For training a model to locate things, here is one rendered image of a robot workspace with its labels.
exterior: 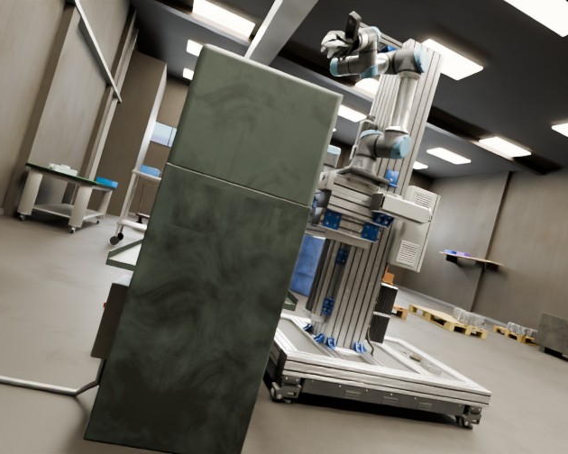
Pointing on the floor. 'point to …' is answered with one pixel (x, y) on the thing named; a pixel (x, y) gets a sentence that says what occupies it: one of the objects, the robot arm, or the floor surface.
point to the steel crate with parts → (563, 337)
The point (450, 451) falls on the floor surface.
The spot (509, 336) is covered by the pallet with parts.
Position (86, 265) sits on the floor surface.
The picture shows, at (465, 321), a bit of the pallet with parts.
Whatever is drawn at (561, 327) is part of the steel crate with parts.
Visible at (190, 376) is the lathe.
